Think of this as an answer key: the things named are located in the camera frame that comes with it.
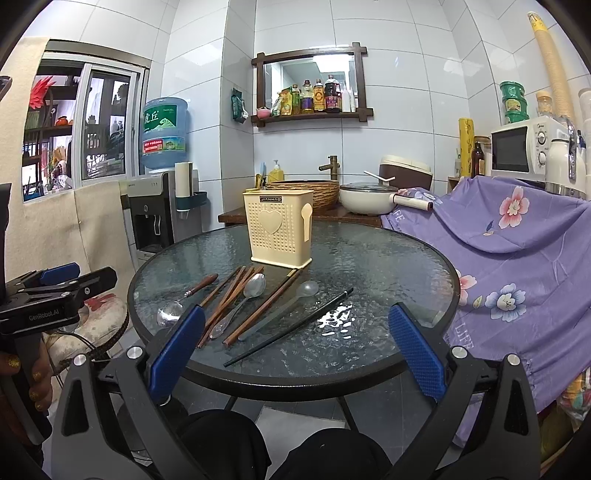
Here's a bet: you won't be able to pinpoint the translucent plastic spoon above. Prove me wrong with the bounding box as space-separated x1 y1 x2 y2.
238 280 320 342

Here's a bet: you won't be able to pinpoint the wooden handle metal spoon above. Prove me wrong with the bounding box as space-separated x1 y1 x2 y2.
156 274 218 327

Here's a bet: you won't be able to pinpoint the left hand yellow nails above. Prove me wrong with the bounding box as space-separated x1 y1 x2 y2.
1 341 53 412

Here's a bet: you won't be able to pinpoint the round printed stool cushion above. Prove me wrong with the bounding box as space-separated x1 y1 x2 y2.
45 294 129 373

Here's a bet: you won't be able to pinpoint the black gold-tip chopstick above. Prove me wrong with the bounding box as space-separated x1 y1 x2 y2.
222 268 304 348

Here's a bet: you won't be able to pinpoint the water dispenser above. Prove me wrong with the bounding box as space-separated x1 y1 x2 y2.
127 169 207 261

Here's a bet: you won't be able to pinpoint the round glass table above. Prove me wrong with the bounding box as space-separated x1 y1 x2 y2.
126 221 461 401

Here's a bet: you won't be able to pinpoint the steel spoon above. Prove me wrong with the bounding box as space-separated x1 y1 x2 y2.
208 273 266 340

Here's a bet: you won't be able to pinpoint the paper cup stack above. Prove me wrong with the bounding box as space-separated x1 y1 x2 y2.
174 162 192 198

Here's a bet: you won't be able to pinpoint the purple floral cloth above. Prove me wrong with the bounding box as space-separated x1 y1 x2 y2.
381 176 590 412

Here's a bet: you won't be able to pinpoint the wooden counter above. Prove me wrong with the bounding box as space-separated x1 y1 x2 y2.
217 202 385 229

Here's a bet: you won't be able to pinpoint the blue water jug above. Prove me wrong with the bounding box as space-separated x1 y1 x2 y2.
140 97 189 170

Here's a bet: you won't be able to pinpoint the cream plastic utensil holder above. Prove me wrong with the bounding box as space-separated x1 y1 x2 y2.
242 190 312 269

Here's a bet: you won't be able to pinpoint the cream pot with lid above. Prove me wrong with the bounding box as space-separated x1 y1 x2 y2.
339 183 435 216

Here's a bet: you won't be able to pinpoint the brown white rice cooker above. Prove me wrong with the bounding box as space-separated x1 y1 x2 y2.
379 155 433 190

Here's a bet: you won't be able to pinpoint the woven pattern basin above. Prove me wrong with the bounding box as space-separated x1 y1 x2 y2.
266 180 341 210

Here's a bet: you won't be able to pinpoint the brown glass bottle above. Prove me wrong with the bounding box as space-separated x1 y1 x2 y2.
471 142 486 178

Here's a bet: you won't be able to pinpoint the yellow soap bottle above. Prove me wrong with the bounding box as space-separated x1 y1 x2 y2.
266 160 284 184

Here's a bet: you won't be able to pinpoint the green hanging packet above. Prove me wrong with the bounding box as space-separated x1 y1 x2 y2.
230 88 249 124

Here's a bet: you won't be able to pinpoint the brass faucet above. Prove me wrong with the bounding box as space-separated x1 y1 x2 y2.
318 155 341 182

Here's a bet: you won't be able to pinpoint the white microwave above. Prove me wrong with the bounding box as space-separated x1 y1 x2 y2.
491 116 568 182

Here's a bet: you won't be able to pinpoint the white kettle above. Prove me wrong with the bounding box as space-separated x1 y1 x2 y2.
545 116 587 200

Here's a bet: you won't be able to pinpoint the yellow roll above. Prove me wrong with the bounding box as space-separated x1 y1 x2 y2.
459 118 475 177

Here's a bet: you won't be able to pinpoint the green stacked containers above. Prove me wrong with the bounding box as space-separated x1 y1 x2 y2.
499 81 530 124

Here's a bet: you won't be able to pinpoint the dark soy sauce bottle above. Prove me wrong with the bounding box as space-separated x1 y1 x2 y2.
324 75 342 113

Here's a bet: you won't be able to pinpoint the tall beige roll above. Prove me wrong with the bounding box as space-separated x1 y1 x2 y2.
528 11 575 121

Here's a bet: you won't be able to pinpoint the yellow oil bottle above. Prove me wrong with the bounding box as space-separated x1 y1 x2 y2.
312 79 325 112

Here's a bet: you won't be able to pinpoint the wooden wall shelf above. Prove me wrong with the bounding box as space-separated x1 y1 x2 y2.
252 42 374 128

